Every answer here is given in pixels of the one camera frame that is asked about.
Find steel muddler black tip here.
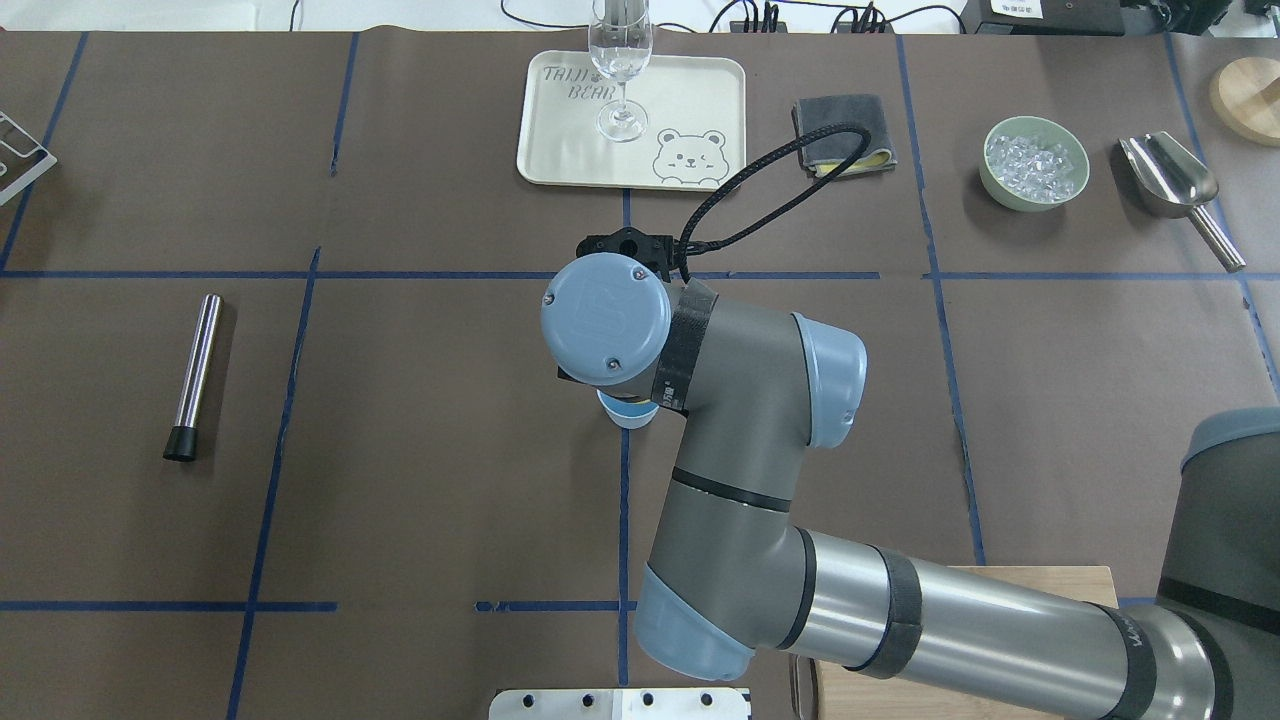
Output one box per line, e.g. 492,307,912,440
163,293,223,462

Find white wire cup rack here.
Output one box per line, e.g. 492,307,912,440
0,111,58,205

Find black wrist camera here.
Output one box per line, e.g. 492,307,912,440
575,225,676,283

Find green bowl of ice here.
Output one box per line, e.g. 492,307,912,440
978,117,1091,213

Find wooden cutting board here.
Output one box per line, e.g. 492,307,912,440
794,566,1119,719

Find cream bear tray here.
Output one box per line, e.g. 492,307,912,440
516,50,746,191

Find steel ice scoop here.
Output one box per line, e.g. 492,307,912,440
1117,131,1245,273

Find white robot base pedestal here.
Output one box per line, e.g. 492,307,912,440
488,687,753,719

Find clear wine glass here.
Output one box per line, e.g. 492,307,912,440
588,1,654,143

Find wooden round stand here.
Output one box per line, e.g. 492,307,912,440
1210,56,1279,147

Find grey folded cloth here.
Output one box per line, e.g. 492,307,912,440
792,94,897,178

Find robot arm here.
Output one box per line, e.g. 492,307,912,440
540,252,1277,719

